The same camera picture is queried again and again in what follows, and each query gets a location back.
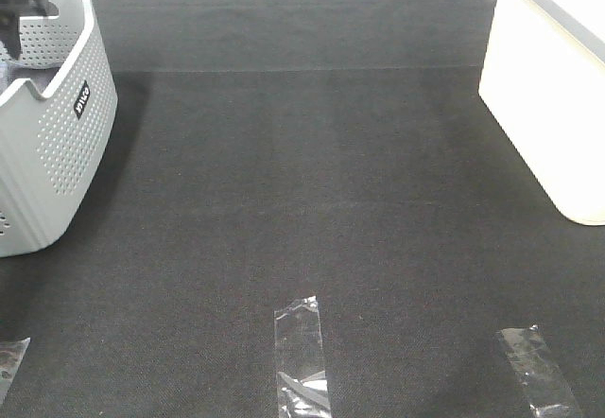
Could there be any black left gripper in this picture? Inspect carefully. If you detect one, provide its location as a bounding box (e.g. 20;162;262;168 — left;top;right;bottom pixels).
1;0;58;60

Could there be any grey towel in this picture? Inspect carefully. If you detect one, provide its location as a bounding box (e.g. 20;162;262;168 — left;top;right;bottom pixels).
1;61;61;93

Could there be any grey perforated laundry basket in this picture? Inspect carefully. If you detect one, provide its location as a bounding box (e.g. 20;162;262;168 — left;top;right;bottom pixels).
1;0;117;257

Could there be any black table mat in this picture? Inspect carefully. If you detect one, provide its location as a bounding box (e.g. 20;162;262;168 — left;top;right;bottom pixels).
1;0;604;417

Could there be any left clear tape strip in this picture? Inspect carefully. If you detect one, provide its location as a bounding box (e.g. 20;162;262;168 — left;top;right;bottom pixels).
0;338;30;405

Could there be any clear tape strip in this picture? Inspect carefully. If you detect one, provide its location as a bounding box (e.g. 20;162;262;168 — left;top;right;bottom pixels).
496;325;584;418
0;338;30;405
274;296;332;417

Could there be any middle clear tape strip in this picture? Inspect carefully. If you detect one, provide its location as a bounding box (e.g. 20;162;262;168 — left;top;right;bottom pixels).
274;296;332;417

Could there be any cream plastic storage bin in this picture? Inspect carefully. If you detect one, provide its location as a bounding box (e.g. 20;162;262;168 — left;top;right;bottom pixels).
478;0;604;226

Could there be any right clear tape strip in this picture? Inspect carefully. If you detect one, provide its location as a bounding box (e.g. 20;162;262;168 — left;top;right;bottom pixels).
496;325;584;418

